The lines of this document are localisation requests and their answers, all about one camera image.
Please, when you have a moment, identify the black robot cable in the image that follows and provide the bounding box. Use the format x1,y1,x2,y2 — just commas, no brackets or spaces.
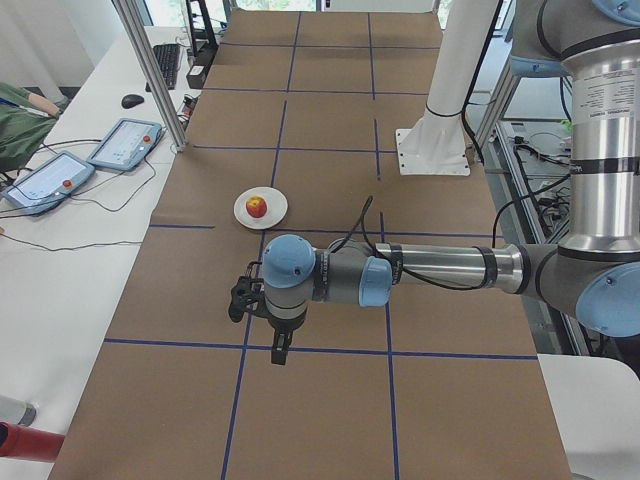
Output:
327,195,506,292

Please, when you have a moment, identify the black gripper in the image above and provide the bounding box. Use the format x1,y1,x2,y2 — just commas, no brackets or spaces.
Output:
269,316,302,365

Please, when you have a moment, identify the person in green shirt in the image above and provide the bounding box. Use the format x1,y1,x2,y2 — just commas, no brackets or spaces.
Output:
1,82,62,173

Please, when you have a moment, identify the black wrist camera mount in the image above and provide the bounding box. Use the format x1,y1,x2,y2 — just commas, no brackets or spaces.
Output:
228,261,268,323

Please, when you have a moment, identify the black keyboard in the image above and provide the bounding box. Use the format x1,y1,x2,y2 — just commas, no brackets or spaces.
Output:
152,43,181,90

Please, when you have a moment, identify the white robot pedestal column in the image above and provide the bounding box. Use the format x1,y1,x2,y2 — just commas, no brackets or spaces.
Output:
396,0,501,176

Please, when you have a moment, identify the black computer mouse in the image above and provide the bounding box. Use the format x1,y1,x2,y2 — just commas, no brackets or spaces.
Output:
121,94,145,110

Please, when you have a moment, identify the aluminium frame post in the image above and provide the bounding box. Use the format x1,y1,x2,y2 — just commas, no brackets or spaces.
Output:
113,0,187,152

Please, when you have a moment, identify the white plate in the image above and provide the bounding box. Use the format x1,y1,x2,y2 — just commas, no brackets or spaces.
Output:
234,187,288,230

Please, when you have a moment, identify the red cylinder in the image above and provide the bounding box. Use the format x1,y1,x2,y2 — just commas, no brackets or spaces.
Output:
1,422,65,463

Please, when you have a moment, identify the teach pendant near post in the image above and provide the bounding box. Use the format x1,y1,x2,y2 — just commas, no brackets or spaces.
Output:
86,118,163,171

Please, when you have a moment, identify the red yellow apple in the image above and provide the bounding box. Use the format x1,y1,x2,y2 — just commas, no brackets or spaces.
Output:
245,196,268,219

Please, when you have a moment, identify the teach pendant far from post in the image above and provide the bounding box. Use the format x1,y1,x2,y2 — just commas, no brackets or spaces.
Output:
1,151,95,215

